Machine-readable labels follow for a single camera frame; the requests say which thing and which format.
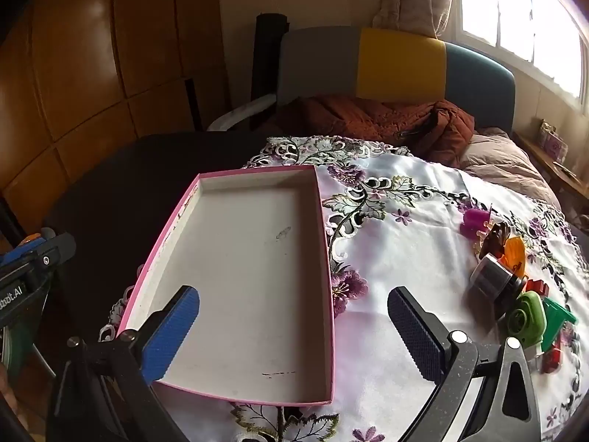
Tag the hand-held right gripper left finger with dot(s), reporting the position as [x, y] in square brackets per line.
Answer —
[172, 331]

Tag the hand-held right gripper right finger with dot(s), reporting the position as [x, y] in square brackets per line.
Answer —
[414, 336]

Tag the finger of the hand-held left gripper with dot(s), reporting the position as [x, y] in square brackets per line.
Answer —
[55, 246]

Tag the pink cardboard box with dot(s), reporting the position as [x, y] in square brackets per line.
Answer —
[239, 262]

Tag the magenta plastic toy cup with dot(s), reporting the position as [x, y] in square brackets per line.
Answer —
[474, 221]

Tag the silver and black cylinder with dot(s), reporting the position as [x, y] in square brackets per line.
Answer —
[490, 278]

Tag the white floral embroidered tablecloth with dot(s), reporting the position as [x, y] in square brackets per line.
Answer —
[414, 239]

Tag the light green round toy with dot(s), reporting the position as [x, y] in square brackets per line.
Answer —
[524, 320]

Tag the brown hair clip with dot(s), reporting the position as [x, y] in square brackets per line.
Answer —
[497, 235]

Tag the orange plastic toy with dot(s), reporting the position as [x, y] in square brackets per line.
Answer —
[515, 253]

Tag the red plastic block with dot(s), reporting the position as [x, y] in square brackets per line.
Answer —
[536, 287]

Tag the red translucent plastic piece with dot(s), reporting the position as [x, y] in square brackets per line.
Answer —
[552, 357]

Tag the teal green plastic toy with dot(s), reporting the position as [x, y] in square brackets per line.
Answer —
[557, 322]

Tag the wooden wardrobe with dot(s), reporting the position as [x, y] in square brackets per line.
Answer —
[92, 55]

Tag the pink duvet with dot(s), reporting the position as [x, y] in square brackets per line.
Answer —
[506, 161]

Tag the wooden shelf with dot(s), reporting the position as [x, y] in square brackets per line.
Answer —
[543, 159]

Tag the brown quilted jacket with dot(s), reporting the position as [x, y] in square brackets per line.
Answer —
[368, 119]

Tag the white curved armrest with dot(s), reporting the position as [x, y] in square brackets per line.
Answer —
[239, 113]

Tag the grey yellow teal headboard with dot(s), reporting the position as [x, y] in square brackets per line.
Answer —
[395, 64]

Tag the window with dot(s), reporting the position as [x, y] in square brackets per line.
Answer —
[506, 4]

